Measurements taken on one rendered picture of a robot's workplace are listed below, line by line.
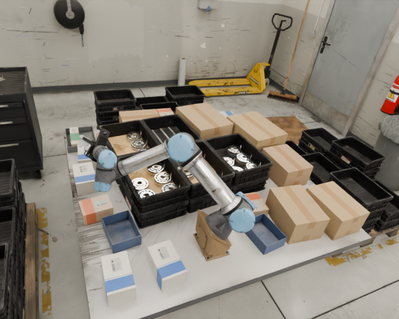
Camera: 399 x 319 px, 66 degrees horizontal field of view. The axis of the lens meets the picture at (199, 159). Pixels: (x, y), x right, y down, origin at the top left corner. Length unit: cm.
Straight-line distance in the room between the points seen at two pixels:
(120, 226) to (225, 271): 62
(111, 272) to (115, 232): 32
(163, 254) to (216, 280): 29
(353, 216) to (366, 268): 109
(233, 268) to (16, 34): 406
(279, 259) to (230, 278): 31
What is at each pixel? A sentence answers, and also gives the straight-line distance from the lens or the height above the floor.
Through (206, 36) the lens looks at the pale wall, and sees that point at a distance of 533.
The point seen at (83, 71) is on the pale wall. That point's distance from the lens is 498.
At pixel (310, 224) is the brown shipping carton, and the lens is 180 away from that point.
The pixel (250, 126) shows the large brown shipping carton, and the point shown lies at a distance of 243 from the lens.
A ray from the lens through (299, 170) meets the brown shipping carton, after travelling 216.
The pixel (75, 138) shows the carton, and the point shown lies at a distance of 241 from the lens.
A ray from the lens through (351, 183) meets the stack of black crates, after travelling 294.
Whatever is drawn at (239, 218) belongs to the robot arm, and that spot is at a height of 106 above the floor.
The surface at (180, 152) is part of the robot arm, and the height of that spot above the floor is 129.
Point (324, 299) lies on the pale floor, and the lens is 264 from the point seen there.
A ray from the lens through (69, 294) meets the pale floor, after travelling 242.
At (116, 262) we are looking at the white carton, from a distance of 153.
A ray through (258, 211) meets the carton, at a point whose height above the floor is 77.
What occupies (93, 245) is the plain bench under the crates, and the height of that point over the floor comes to 70.
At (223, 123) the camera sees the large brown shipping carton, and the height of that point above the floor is 90.
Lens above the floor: 202
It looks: 35 degrees down
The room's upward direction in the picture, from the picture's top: 8 degrees clockwise
